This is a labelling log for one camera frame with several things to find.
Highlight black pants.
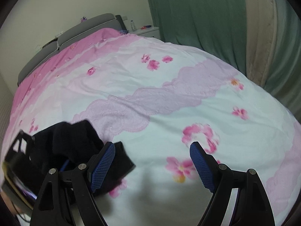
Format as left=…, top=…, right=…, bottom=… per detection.
left=29, top=120, right=135, bottom=195

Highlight pink floral bed cover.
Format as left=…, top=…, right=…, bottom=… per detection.
left=1, top=28, right=300, bottom=225

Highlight grey padded headboard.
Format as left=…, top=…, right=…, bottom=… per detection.
left=17, top=13, right=128, bottom=85

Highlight clear plastic bottle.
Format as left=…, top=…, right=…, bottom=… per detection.
left=131, top=20, right=137, bottom=31

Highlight white nightstand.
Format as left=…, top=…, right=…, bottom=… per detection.
left=129, top=27, right=161, bottom=40

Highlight green curtain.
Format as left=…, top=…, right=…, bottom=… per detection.
left=148, top=0, right=300, bottom=119

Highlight beige curtain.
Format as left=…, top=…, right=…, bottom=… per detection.
left=245, top=0, right=286, bottom=87

